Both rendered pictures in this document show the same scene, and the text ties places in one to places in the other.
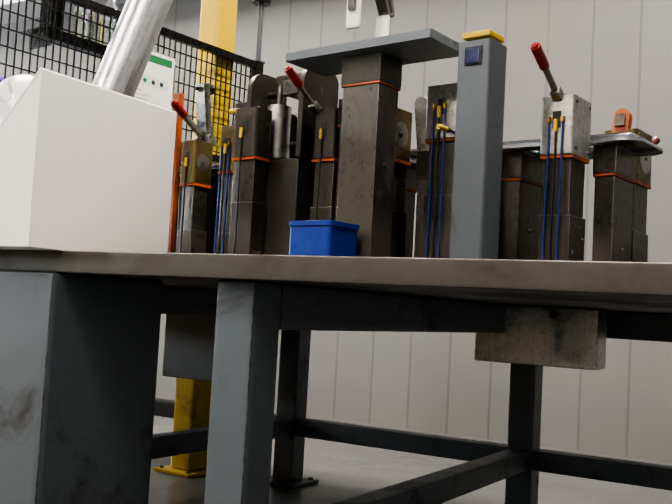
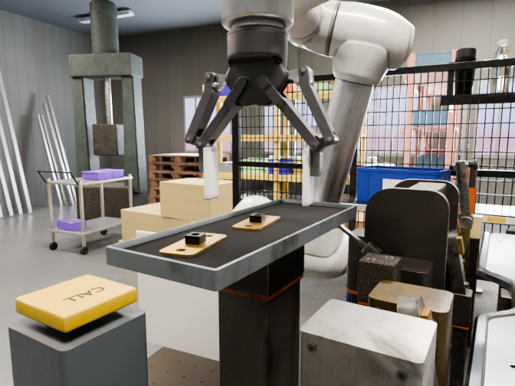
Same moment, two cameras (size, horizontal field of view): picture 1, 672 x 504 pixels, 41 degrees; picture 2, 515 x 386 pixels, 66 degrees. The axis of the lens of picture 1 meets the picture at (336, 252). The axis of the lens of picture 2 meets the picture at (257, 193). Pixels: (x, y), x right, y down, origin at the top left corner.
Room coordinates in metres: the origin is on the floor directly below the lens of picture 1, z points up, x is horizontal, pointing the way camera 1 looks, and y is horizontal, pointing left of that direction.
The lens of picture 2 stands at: (1.77, -0.55, 1.27)
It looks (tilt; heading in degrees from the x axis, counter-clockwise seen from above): 8 degrees down; 84
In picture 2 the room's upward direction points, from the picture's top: straight up
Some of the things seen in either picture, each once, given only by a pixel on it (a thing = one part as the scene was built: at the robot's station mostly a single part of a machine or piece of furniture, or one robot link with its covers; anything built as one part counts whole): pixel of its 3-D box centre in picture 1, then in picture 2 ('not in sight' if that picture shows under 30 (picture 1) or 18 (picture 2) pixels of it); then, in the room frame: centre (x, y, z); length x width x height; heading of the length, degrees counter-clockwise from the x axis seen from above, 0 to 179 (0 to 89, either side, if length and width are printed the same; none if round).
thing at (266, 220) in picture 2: not in sight; (257, 219); (1.83, -0.04, 1.17); 0.08 x 0.04 x 0.01; 61
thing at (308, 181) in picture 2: (382, 31); (308, 176); (1.89, -0.07, 1.22); 0.03 x 0.01 x 0.07; 61
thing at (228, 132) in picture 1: (230, 200); not in sight; (2.25, 0.28, 0.88); 0.11 x 0.07 x 0.37; 142
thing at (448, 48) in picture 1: (372, 54); (260, 227); (1.83, -0.05, 1.16); 0.37 x 0.14 x 0.02; 52
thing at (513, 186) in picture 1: (521, 219); not in sight; (1.98, -0.41, 0.84); 0.12 x 0.05 x 0.29; 142
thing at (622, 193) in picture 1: (613, 217); not in sight; (1.85, -0.58, 0.84); 0.12 x 0.05 x 0.29; 142
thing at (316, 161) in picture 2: not in sight; (323, 155); (1.90, -0.08, 1.25); 0.03 x 0.01 x 0.05; 151
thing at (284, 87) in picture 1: (288, 172); (408, 312); (2.14, 0.13, 0.94); 0.18 x 0.13 x 0.49; 52
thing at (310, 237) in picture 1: (323, 245); not in sight; (1.76, 0.03, 0.75); 0.11 x 0.10 x 0.09; 52
